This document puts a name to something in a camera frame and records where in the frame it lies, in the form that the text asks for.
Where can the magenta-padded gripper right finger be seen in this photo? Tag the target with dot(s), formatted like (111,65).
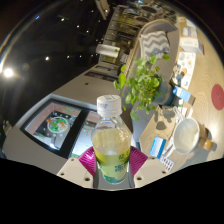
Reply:
(150,170)

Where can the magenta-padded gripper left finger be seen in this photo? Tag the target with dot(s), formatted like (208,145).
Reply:
(75,170)

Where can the green-labelled clear drink bottle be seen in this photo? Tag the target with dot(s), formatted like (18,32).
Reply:
(111,146)

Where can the pill blister pack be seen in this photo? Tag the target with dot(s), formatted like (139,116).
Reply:
(166,163)

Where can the flat blue and white box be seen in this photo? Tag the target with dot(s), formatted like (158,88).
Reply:
(157,146)

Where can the brown paper bag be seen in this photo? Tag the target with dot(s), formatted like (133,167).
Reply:
(156,125)

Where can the window with festive decals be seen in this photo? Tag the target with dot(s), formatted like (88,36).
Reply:
(53,125)

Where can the tan mug with white inside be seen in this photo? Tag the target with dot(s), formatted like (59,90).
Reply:
(186,135)

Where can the small blue and white carton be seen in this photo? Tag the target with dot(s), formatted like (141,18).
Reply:
(181,94)

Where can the green potted plant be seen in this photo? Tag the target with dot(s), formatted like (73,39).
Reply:
(143,83)

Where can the flat round red coaster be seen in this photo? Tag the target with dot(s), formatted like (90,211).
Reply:
(218,97)

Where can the white printed leaflet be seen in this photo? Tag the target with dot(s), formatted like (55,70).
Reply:
(186,66)

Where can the group of ceiling lights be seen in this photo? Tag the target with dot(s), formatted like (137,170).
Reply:
(8,72)

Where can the grey white chevron cushion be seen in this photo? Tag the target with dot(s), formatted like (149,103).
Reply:
(154,43)

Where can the grey curved sofa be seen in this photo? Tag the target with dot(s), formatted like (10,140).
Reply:
(166,40)

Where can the white box with orange print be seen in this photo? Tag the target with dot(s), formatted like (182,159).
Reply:
(190,43)

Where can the small blue white booklet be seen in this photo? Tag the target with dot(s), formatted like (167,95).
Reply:
(189,31)

